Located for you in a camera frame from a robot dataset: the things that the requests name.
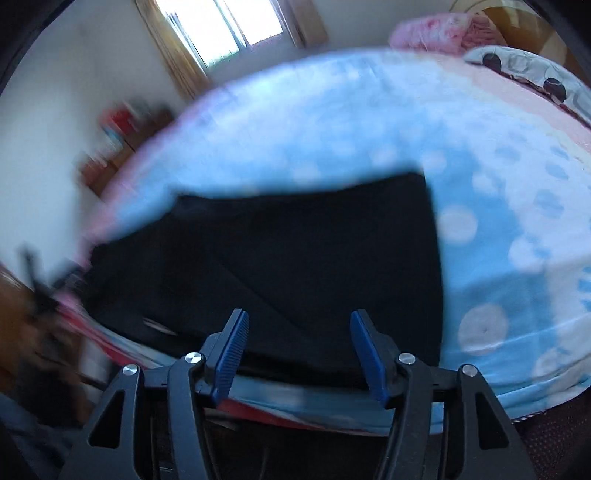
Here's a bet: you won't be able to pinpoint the black pants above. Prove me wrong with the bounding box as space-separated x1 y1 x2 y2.
79 173 444 389

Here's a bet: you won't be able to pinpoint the brown wooden desk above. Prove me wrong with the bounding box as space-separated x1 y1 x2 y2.
78 107 175 198

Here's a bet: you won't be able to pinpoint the red gift bag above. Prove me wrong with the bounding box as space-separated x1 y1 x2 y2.
99 106 136 137

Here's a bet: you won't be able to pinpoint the pink and blue bed cover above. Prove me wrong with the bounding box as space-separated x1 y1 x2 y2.
59 47 590 435

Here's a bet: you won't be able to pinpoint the left beige curtain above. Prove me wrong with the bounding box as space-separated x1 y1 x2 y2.
134 0 211 100

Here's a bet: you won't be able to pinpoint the beige curtain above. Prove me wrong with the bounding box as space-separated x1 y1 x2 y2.
134 0 211 100
280 0 329 48

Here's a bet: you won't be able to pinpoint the far window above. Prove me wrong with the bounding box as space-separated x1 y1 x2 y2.
156 0 284 68

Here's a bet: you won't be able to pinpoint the white pillow with dark dots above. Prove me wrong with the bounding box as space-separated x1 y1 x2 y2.
463 45 590 126

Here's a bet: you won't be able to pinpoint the right beige curtain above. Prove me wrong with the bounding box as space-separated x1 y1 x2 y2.
280 0 329 48

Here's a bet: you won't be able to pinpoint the pink folded blanket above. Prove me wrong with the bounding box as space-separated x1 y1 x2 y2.
389 13 507 56

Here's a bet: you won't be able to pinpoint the cream and wood headboard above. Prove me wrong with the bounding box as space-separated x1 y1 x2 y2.
450 0 583 74

